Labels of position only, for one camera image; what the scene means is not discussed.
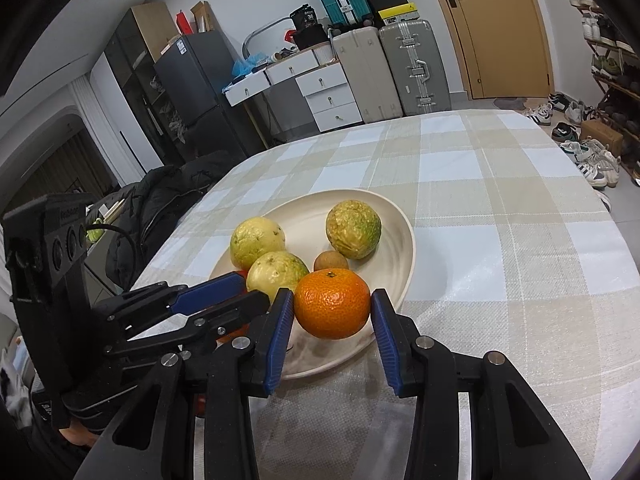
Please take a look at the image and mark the black refrigerator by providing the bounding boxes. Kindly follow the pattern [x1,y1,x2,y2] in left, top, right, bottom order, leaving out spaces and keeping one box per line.
[154,30,267,162]

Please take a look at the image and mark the person's left hand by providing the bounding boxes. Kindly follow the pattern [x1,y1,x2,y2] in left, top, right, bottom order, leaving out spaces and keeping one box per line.
[60,420,99,448]

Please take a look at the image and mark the checkered beige tablecloth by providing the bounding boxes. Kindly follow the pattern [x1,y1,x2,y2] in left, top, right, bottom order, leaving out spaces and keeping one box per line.
[130,108,640,480]

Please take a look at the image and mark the orange in plate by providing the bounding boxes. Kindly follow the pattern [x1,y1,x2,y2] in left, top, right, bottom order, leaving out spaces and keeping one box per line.
[217,324,250,344]

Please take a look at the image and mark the wooden shoe rack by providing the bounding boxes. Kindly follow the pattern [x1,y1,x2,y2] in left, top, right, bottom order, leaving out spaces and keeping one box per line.
[565,0,639,183]

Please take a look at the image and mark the silver suitcase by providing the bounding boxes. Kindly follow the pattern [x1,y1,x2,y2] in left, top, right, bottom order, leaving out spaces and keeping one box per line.
[378,20,451,116]

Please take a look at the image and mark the orange mandarin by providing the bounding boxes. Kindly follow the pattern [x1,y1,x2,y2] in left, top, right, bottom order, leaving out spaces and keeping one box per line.
[294,269,371,340]

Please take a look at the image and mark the wooden door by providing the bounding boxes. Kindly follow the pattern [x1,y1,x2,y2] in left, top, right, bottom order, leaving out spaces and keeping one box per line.
[438,0,553,99]

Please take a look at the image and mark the red cherry tomato with stem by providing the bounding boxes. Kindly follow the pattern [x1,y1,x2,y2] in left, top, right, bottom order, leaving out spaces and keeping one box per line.
[194,394,206,418]

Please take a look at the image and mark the yellow guava left in plate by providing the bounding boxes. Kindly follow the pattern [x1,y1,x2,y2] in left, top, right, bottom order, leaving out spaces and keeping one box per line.
[229,217,285,270]

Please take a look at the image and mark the wrinkled yellow-green guava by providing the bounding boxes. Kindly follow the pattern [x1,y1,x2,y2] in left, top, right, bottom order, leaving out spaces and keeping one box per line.
[326,200,382,260]

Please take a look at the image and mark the beige suitcase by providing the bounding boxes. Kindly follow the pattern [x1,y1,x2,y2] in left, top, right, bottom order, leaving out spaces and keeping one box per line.
[332,26,404,124]

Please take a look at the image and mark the black jacket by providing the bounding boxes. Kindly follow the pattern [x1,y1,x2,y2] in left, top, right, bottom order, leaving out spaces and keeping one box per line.
[105,151,241,290]

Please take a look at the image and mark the white drawer desk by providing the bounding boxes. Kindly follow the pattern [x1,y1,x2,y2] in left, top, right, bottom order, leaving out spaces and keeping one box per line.
[224,42,362,143]

